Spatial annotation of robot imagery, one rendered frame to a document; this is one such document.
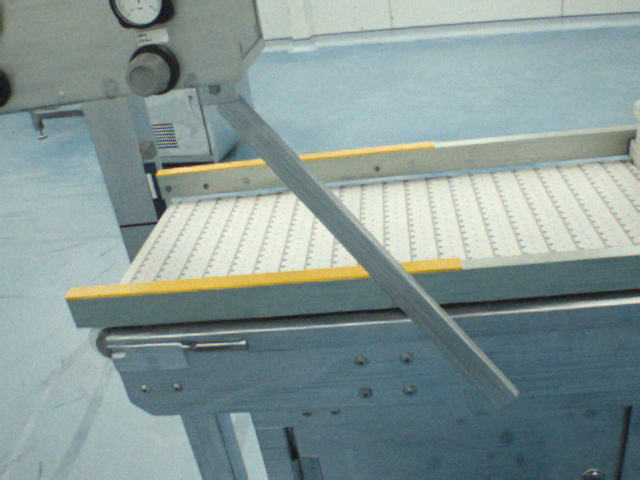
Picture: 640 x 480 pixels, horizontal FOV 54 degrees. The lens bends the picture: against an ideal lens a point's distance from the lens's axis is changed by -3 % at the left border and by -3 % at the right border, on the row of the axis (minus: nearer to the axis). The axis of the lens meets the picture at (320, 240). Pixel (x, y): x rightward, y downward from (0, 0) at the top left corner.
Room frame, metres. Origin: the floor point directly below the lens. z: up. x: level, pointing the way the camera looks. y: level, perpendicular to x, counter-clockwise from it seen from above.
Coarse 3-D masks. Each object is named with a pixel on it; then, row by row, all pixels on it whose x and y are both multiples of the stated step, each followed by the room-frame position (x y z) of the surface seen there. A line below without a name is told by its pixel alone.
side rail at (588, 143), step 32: (608, 128) 0.68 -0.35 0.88; (320, 160) 0.72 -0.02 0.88; (352, 160) 0.72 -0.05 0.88; (384, 160) 0.71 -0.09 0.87; (416, 160) 0.70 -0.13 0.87; (448, 160) 0.70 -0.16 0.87; (480, 160) 0.69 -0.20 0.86; (512, 160) 0.69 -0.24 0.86; (544, 160) 0.68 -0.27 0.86; (192, 192) 0.75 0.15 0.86; (224, 192) 0.74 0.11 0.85
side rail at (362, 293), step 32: (512, 256) 0.44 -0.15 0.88; (544, 256) 0.43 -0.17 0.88; (576, 256) 0.42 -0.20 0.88; (608, 256) 0.42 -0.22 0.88; (224, 288) 0.46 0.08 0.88; (256, 288) 0.46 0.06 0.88; (288, 288) 0.45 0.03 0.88; (320, 288) 0.45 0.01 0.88; (352, 288) 0.45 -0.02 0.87; (448, 288) 0.43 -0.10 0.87; (480, 288) 0.43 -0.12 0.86; (512, 288) 0.43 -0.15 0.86; (544, 288) 0.42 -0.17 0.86; (576, 288) 0.42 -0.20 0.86; (608, 288) 0.41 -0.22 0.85; (96, 320) 0.48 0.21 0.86; (128, 320) 0.48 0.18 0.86; (160, 320) 0.47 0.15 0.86; (192, 320) 0.47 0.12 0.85
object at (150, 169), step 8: (144, 168) 0.77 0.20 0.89; (152, 168) 0.76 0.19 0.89; (152, 176) 0.76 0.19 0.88; (152, 184) 0.76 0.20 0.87; (152, 192) 0.76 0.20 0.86; (160, 192) 0.76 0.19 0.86; (152, 200) 0.77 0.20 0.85; (160, 200) 0.76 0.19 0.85; (160, 208) 0.76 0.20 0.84; (160, 216) 0.76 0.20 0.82
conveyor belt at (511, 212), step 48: (288, 192) 0.72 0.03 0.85; (336, 192) 0.70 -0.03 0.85; (384, 192) 0.68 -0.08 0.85; (432, 192) 0.66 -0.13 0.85; (480, 192) 0.64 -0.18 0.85; (528, 192) 0.62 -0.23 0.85; (576, 192) 0.60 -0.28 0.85; (624, 192) 0.59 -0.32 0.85; (192, 240) 0.63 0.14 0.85; (240, 240) 0.61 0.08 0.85; (288, 240) 0.60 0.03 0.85; (336, 240) 0.58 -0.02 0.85; (384, 240) 0.56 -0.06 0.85; (432, 240) 0.55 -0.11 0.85; (480, 240) 0.53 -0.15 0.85; (528, 240) 0.52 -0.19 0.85; (576, 240) 0.51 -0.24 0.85; (624, 240) 0.49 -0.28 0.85; (96, 336) 0.50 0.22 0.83
